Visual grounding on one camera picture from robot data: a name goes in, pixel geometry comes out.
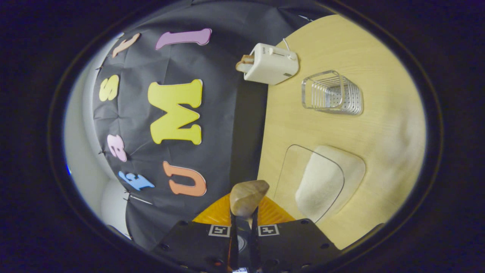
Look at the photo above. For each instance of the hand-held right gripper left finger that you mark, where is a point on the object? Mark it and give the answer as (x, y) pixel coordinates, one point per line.
(197, 242)

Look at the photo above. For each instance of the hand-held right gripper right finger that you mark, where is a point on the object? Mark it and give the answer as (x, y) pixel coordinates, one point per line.
(291, 242)

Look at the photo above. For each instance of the wooden spoon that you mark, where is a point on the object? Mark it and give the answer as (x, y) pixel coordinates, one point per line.
(246, 197)

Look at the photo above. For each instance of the clear chopstick holder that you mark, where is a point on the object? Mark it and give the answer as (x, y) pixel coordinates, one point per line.
(333, 94)

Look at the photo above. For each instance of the clear glass dish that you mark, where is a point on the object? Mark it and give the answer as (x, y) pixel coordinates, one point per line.
(352, 167)

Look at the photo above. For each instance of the white toaster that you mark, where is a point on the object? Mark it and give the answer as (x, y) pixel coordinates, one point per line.
(271, 64)

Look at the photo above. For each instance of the toasted bread slice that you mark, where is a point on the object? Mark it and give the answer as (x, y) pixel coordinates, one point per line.
(245, 63)

